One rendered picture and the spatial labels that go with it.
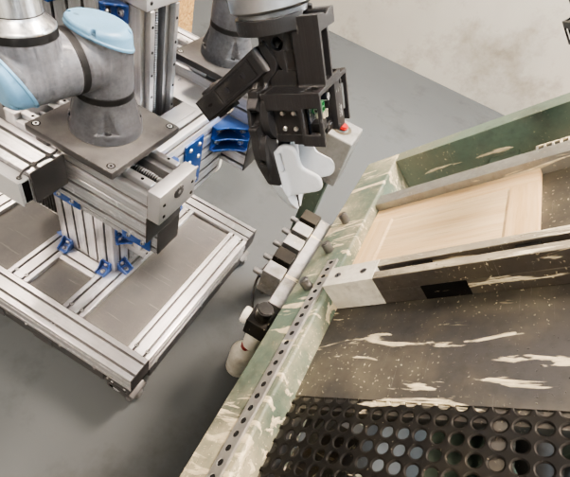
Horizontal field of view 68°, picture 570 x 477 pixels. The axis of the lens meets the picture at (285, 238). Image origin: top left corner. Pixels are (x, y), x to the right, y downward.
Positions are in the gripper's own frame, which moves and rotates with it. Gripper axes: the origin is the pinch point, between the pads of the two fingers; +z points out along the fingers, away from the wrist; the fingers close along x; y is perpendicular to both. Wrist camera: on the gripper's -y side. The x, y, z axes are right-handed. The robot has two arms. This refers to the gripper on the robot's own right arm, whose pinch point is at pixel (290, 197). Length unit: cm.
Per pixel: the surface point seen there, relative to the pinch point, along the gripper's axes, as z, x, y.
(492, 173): 29, 60, 19
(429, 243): 36, 39, 9
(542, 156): 24, 61, 28
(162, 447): 111, -1, -72
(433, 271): 28.6, 22.6, 12.9
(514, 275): 26.8, 22.7, 25.8
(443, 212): 35, 51, 10
